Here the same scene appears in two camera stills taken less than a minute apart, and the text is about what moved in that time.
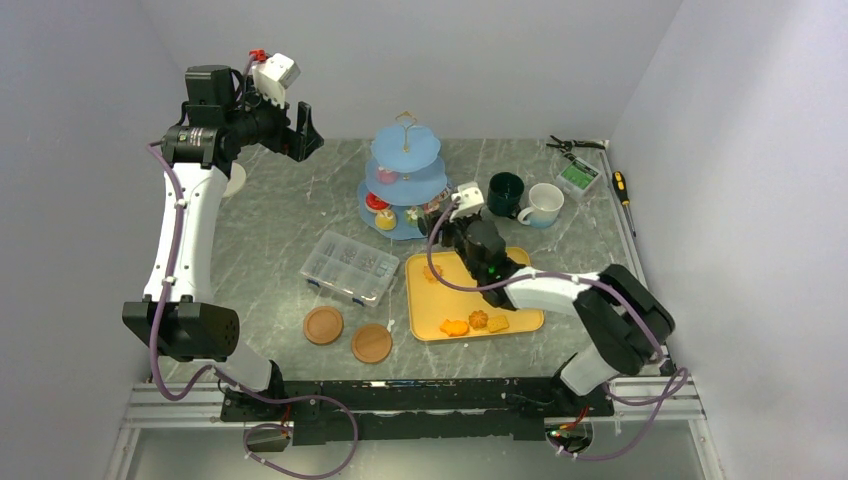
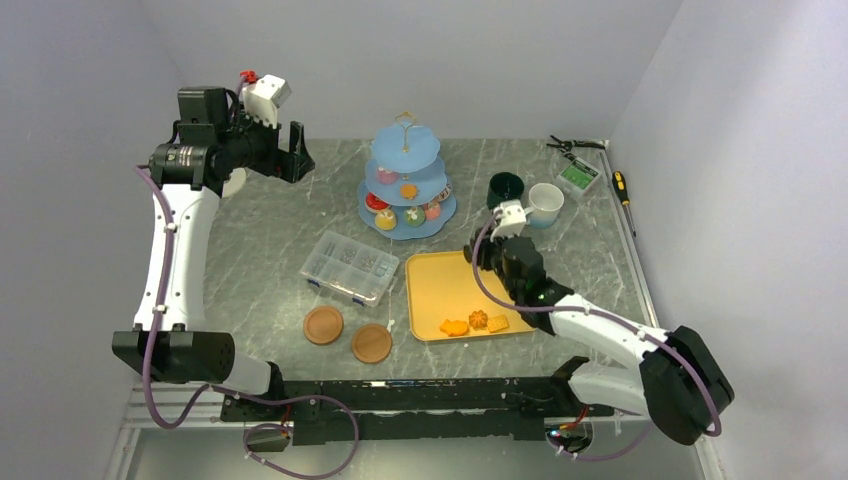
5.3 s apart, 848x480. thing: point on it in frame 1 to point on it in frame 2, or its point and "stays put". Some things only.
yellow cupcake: (385, 220) stays put
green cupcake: (412, 215) stays put
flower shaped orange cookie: (429, 274) to (409, 191)
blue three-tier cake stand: (404, 181) stays put
